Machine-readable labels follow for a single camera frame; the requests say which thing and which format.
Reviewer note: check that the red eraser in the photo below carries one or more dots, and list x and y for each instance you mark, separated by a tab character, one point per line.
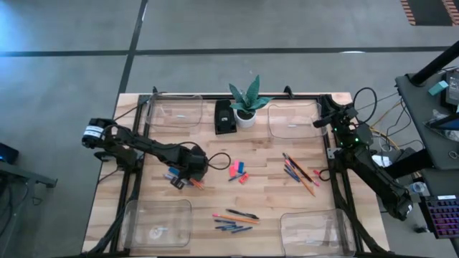
244	178

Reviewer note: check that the black aluminium table frame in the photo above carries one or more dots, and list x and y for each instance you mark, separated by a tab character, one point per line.
209	97

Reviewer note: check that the clear plastic bin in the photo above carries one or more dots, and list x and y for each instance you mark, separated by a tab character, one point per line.
294	118
172	107
157	222
315	233

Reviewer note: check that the white plant pot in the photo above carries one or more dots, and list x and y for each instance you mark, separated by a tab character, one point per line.
245	123

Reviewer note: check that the backlit black keyboard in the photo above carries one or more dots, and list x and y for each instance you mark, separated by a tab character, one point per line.
443	216

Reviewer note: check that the black stand beam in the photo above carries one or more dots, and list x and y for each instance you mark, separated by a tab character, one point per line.
409	165

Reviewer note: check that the white paper sheet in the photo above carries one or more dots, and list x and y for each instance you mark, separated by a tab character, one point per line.
381	161

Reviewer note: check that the black desktop device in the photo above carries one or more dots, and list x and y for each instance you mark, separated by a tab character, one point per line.
452	89

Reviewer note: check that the clear water bottle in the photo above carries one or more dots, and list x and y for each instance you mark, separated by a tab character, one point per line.
416	187

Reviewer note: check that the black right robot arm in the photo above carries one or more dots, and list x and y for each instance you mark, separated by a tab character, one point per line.
376	179

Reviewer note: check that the black stand post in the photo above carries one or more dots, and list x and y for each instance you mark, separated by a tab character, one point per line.
435	64

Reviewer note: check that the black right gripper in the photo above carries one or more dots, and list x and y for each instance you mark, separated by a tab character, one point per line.
345	118

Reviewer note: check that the dark tablet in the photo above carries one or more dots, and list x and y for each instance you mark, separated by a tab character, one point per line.
448	123

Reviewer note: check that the teal box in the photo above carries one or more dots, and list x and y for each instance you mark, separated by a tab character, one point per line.
438	87

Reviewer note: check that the dark grey desk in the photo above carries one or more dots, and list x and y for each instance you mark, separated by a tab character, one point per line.
419	118

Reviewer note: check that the dark mat with orange stripes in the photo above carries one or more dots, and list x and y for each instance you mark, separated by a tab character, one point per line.
428	12

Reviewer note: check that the black hole punch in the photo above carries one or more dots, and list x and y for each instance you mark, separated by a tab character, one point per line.
225	118

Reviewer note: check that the grey side desk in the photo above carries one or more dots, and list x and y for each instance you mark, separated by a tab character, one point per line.
21	175

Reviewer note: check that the lavender grey pen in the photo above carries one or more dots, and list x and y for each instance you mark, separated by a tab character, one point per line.
168	176

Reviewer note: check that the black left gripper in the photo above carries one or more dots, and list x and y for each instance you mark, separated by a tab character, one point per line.
193	163

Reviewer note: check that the blue eraser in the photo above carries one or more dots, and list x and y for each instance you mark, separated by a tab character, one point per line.
174	171
241	167

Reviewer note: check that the green snake plant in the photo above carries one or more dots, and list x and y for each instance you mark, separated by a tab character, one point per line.
251	93

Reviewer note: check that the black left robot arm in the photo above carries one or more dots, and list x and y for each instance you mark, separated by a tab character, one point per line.
143	143

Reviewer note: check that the black device with blue light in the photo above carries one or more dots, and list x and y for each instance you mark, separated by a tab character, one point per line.
9	154

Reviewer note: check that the blue crayon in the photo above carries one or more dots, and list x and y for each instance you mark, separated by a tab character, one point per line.
294	171
236	176
292	175
223	226
242	229
224	221
235	228

